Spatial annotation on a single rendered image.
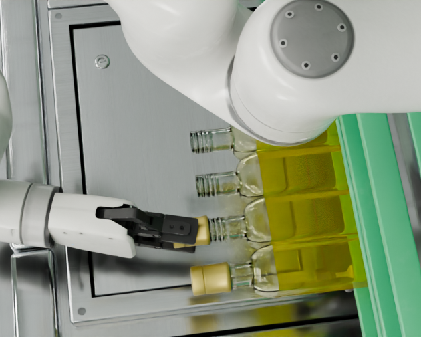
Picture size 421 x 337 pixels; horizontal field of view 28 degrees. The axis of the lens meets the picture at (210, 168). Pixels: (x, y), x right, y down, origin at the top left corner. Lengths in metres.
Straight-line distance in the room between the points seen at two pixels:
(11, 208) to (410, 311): 0.46
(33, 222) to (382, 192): 0.40
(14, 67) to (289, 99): 0.73
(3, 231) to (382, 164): 0.44
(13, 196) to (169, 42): 0.42
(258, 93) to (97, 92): 0.65
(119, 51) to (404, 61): 0.71
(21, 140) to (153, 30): 0.61
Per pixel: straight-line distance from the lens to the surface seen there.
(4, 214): 1.00
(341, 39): 0.58
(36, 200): 0.99
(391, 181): 0.91
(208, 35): 0.63
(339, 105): 0.59
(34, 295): 1.14
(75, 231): 0.97
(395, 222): 0.90
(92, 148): 1.18
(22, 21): 1.29
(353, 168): 0.99
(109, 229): 0.96
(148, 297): 1.11
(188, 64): 0.68
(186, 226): 0.98
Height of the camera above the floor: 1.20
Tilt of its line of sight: 4 degrees down
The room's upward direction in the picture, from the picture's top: 96 degrees counter-clockwise
